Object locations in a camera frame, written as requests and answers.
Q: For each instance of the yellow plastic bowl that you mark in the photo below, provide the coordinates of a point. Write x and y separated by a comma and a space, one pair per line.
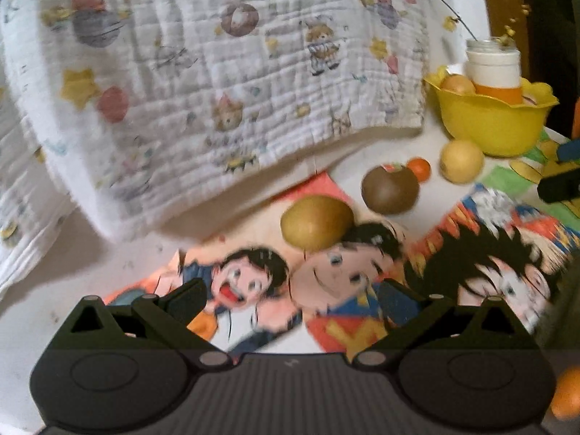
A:
499, 129

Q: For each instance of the printed muslin cloth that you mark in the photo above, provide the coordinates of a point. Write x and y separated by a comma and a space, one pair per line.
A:
143, 109
34, 201

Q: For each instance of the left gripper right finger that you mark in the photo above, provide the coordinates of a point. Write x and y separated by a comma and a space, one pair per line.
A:
434, 332

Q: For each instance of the white and orange jar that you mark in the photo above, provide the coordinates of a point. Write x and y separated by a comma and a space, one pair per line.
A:
494, 68

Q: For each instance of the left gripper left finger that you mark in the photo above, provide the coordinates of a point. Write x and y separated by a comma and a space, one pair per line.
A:
148, 323

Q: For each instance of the right printed muslin cloth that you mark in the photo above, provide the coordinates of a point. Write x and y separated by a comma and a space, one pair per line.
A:
143, 109

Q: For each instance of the flower twig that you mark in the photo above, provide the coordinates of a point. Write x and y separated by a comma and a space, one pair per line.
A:
470, 17

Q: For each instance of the green-brown mango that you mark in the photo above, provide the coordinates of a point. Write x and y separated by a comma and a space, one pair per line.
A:
316, 222

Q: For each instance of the brown wooden door frame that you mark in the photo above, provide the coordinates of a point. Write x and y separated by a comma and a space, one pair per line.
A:
511, 17

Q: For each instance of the anime poster mat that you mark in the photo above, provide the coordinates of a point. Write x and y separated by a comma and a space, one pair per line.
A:
264, 295

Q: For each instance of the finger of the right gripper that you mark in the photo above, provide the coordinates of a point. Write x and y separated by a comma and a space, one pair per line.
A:
569, 152
558, 188

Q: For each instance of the peach in bowl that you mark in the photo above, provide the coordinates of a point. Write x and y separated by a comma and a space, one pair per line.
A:
458, 84

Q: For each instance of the yellow lemon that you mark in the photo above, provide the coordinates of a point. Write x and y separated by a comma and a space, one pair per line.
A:
461, 161

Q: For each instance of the small orange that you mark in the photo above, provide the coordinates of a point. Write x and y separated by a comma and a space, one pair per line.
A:
565, 405
421, 168

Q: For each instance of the dark brown kiwi with sticker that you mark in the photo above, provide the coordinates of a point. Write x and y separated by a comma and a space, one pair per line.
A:
390, 190

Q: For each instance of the left printed muslin cloth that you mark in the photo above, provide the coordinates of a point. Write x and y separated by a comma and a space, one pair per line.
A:
34, 201

